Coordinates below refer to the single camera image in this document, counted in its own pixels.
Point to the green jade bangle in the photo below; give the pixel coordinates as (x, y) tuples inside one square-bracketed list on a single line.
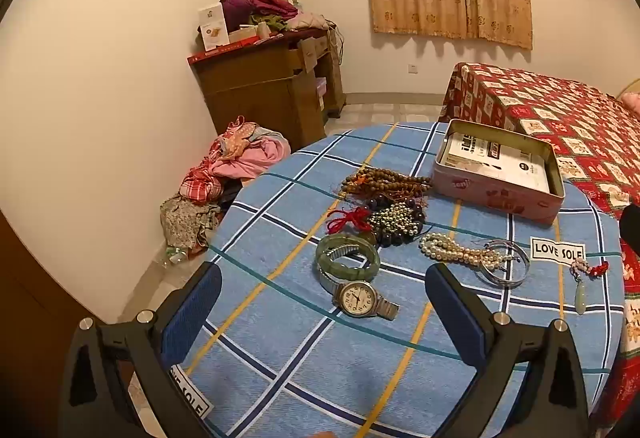
[(350, 271)]

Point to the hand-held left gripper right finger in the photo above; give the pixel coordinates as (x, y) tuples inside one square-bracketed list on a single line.
[(457, 308)]

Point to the pink clothing pile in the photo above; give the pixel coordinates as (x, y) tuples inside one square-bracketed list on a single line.
[(255, 153)]

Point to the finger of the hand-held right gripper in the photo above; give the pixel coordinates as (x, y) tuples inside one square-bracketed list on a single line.
[(632, 223)]

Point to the red plaid cloth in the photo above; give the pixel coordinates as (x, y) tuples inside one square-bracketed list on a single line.
[(200, 185)]

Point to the flat red box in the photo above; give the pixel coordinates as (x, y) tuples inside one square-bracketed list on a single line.
[(225, 51)]

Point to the brown wooden cabinet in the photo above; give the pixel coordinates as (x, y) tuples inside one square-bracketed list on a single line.
[(250, 88)]

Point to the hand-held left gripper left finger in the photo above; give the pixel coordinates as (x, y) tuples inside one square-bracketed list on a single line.
[(192, 313)]

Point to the white cardboard box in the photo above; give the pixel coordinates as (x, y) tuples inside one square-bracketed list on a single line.
[(212, 26)]

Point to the brown wooden door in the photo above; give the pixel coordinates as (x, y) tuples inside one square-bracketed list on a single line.
[(30, 328)]

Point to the grey floral cloth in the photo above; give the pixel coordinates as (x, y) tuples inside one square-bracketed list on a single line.
[(185, 223)]

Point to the white wall socket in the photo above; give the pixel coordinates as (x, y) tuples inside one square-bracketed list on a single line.
[(413, 68)]

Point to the red printed bed blanket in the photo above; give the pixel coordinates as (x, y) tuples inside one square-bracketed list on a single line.
[(550, 113)]

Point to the pink tin box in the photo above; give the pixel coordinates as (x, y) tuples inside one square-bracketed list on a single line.
[(480, 198)]

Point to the white printed paper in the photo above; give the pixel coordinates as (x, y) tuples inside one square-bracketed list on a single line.
[(495, 163)]

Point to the clear plastic wrapper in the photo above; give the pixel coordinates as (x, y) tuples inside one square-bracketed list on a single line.
[(172, 254)]

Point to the silver bangle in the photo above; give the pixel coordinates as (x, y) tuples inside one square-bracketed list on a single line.
[(502, 282)]

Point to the silver wristwatch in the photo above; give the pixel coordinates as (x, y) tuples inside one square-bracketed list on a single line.
[(357, 298)]

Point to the blue checked tablecloth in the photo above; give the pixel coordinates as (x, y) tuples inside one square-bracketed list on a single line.
[(280, 218)]

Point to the pile of clothes on cabinet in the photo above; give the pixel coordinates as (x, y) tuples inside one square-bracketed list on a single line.
[(265, 8)]

